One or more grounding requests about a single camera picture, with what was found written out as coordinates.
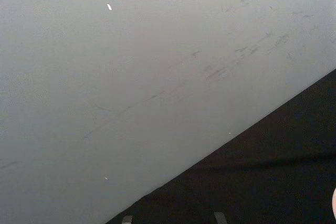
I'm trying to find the black table cloth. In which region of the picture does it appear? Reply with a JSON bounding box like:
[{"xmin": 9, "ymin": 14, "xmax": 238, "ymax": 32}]
[{"xmin": 104, "ymin": 68, "xmax": 336, "ymax": 224}]

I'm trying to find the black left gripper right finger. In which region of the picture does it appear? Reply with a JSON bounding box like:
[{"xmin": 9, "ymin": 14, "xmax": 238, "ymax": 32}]
[{"xmin": 213, "ymin": 211, "xmax": 227, "ymax": 224}]

